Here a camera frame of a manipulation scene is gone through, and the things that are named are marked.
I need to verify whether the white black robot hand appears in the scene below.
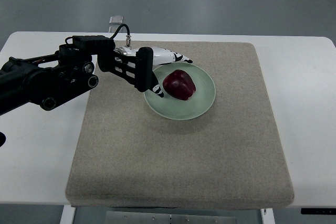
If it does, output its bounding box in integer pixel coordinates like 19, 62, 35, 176
97, 47, 193, 98

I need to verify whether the red apple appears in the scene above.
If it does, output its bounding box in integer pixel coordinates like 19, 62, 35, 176
163, 69, 196, 101

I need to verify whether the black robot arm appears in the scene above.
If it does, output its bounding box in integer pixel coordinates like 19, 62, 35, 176
1, 35, 115, 114

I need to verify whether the lower metal floor plate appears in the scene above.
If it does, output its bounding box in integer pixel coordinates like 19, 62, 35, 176
108, 26, 122, 34

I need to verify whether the metal floor plate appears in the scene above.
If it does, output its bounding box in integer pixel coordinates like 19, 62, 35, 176
109, 15, 123, 25
108, 26, 122, 34

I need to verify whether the upper metal floor plate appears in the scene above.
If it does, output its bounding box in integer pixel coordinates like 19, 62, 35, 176
109, 15, 123, 25

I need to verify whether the light green plate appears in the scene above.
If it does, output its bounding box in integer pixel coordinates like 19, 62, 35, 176
144, 63, 216, 120

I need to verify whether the beige fabric mat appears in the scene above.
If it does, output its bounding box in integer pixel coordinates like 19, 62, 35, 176
65, 41, 294, 210

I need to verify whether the white table leg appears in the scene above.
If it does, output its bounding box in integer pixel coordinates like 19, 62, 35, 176
59, 205, 76, 224

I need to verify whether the black table control panel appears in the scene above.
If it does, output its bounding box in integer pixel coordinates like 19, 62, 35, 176
301, 208, 336, 215

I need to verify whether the black cable with connector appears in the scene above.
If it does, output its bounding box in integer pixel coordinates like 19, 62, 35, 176
109, 24, 132, 48

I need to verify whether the grey metal base plate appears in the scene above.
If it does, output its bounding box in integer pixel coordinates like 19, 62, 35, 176
105, 211, 237, 224

